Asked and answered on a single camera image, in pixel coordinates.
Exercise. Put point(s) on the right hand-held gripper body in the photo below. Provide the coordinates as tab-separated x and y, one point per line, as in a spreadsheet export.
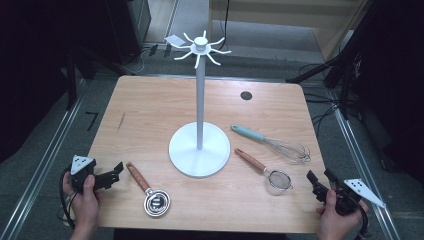
358	190

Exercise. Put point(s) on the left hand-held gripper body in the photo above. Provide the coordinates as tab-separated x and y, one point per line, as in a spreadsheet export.
80	166

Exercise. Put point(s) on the white hook stand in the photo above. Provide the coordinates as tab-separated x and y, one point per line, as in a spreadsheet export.
200	100

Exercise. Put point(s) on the person's right hand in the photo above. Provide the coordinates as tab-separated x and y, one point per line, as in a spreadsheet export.
338	221

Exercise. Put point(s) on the person's left hand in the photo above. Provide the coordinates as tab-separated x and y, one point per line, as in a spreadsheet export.
83	208

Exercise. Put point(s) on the black curtain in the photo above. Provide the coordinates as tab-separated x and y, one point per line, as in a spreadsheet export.
30	66

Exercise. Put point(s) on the black metal stand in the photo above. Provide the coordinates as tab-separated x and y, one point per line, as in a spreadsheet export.
343	50

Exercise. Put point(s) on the black server cabinet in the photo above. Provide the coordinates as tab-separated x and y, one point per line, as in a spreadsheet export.
128	30

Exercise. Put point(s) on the white paper sheet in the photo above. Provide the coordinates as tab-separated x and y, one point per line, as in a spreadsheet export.
175	40

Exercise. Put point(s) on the light wooden bench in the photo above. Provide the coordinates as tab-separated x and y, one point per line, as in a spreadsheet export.
266	10

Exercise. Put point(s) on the metal floor rail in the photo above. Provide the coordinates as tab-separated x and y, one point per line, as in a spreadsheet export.
363	173
40	173

